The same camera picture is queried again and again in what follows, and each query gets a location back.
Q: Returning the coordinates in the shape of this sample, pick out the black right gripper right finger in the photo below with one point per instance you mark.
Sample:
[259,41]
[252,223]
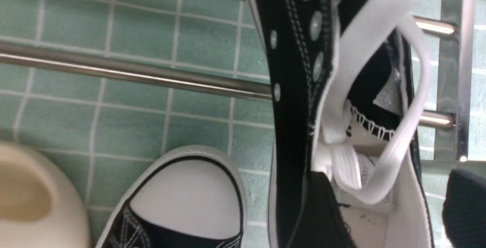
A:
[464,209]

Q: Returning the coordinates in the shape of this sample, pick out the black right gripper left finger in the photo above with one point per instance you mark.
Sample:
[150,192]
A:
[321,224]

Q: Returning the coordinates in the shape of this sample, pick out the black canvas sneaker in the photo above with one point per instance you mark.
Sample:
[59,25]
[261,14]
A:
[191,197]
[349,82]

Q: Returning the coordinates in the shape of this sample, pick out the steel shoe rack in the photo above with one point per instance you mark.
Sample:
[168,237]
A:
[455,26]

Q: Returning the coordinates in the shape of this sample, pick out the green checkered cloth mat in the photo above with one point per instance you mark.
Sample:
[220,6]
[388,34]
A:
[105,133]

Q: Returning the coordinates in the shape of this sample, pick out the cream slide slipper right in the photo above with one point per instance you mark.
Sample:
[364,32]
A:
[39,205]

